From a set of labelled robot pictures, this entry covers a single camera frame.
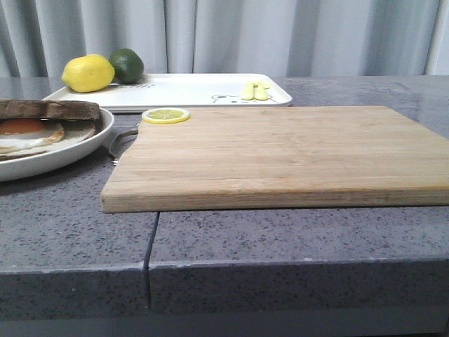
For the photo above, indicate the white round plate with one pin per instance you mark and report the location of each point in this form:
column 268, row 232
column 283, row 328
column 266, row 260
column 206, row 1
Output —
column 43, row 163

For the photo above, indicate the green lime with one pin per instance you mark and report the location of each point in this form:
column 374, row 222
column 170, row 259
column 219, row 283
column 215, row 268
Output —
column 128, row 66

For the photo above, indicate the lemon slice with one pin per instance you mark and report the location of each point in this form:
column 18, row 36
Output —
column 165, row 115

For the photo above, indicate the white bear tray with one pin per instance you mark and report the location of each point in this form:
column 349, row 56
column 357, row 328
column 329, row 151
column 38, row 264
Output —
column 178, row 90

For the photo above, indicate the fried egg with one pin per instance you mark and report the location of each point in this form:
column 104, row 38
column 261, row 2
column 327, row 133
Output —
column 23, row 134

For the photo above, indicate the grey curtain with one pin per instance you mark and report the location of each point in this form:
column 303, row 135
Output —
column 277, row 38

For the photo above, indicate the bread slice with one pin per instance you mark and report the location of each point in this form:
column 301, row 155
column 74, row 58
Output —
column 49, row 109
column 75, row 132

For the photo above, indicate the yellow lemon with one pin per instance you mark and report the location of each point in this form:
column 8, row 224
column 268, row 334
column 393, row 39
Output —
column 88, row 73

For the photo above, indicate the metal board handle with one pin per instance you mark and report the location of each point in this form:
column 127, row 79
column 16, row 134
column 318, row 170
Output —
column 114, row 149

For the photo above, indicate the wooden cutting board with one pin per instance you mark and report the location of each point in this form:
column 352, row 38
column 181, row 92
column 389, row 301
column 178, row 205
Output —
column 280, row 157

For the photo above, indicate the yellow plastic fork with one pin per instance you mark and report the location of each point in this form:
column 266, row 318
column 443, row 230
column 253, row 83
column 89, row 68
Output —
column 248, row 92

